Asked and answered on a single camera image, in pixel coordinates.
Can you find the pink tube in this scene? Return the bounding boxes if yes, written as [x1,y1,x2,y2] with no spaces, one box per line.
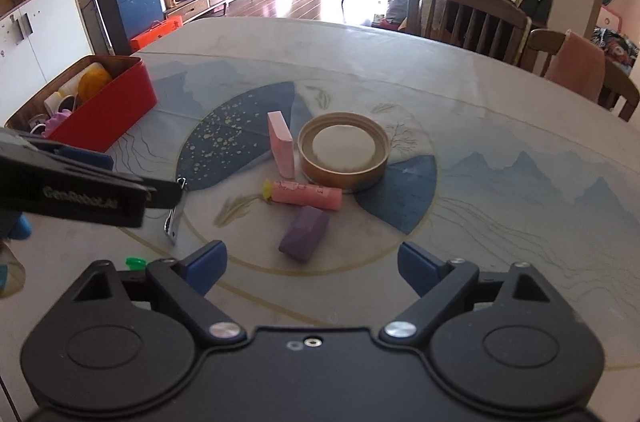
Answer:
[262,179,343,210]

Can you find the orange gift box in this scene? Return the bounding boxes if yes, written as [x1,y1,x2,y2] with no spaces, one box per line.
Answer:
[130,16,183,53]

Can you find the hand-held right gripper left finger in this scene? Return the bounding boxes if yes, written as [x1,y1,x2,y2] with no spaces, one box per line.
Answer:
[72,239,247,343]

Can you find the white cabinet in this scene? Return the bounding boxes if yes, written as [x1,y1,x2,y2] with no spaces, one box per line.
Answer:
[0,0,96,118]

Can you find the white sunglasses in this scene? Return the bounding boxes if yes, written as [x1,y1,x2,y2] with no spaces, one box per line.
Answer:
[27,95,81,137]

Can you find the red tin box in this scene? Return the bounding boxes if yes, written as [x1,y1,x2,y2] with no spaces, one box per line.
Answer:
[4,55,158,153]

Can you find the purple spiky toy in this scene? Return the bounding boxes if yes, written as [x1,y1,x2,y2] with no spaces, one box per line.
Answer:
[42,109,76,138]

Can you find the white and yellow bottle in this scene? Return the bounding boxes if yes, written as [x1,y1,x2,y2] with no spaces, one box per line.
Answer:
[44,87,67,114]

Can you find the pink towel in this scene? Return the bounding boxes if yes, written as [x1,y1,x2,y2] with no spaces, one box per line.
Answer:
[544,31,606,102]

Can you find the brown tape roll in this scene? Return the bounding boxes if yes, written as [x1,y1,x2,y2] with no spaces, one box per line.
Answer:
[297,112,390,193]

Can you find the silver metal clipper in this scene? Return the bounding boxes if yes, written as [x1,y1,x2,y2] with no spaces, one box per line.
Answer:
[164,177,188,244]

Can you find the pink block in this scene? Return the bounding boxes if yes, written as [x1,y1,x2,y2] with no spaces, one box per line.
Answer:
[266,111,296,179]

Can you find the dark wooden slatted chair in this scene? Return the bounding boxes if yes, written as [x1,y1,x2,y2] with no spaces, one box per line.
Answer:
[407,0,531,66]

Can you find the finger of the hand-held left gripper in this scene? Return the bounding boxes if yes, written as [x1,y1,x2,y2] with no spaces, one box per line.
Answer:
[0,128,115,173]
[112,172,183,210]

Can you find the person's left hand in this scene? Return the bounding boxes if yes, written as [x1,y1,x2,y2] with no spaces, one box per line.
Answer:
[0,209,33,244]

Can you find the orange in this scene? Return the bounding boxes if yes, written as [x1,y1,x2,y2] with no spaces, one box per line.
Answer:
[76,65,113,103]

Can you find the purple block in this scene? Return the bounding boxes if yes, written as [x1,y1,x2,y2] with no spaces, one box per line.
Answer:
[277,205,331,262]

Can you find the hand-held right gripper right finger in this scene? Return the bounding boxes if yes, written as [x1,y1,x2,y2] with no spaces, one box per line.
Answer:
[378,241,551,343]

